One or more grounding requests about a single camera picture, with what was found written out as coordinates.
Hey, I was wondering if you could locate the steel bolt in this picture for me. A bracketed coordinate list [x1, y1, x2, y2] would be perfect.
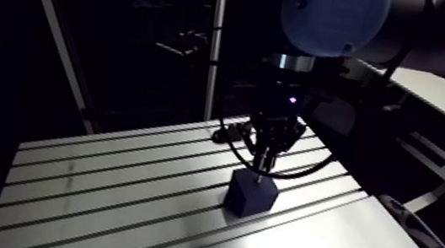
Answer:
[255, 146, 271, 186]

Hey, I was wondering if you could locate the grey metal post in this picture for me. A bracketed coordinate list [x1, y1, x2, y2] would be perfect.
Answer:
[194, 0, 232, 123]

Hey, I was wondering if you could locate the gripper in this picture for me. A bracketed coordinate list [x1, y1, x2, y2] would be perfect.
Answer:
[241, 63, 317, 176]

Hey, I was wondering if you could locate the slanted grey metal beam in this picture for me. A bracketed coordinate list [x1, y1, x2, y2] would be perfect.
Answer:
[0, 0, 116, 136]

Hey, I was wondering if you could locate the black oval holder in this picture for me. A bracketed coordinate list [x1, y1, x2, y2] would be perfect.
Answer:
[210, 120, 257, 149]

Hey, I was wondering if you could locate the white desk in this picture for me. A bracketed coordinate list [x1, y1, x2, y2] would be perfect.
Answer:
[325, 57, 445, 219]

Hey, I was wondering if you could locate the dark blue-grey block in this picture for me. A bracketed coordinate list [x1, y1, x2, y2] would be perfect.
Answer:
[219, 164, 283, 224]

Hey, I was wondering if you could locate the black cable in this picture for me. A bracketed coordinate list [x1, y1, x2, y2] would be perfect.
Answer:
[208, 92, 345, 189]
[379, 0, 434, 93]

